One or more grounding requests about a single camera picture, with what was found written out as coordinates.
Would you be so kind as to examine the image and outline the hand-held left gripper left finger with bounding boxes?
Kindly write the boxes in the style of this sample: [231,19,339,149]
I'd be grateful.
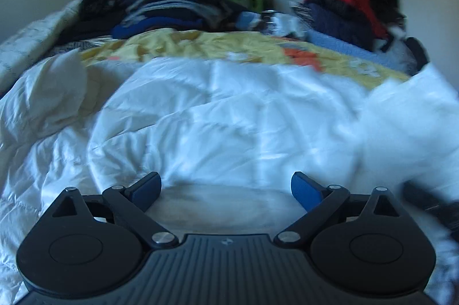
[52,172,180,250]

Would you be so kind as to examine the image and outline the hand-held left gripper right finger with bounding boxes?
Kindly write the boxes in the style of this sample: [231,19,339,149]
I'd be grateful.
[273,172,400,250]

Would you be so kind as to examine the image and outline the white puffer jacket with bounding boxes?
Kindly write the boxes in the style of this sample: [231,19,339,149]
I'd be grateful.
[0,56,459,305]

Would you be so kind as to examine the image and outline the pile of dark clothes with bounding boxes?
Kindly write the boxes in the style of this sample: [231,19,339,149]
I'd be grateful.
[57,0,252,40]

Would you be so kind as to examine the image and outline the cream cloth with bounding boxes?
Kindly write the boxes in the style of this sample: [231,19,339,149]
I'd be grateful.
[0,50,91,149]

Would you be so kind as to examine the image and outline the light blue cloth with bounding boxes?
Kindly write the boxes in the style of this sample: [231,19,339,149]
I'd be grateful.
[305,29,413,72]

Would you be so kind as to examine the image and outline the yellow printed blanket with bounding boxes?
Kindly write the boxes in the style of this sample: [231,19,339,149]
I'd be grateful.
[79,29,413,83]

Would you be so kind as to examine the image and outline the black white striped cloth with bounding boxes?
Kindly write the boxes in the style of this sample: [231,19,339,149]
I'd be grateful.
[53,38,112,57]

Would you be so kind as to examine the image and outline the blue and white small cloth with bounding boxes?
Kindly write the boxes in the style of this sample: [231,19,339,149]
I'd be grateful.
[237,10,306,37]

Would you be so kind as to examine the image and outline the navy garment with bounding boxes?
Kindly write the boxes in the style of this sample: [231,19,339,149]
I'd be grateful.
[304,2,378,51]

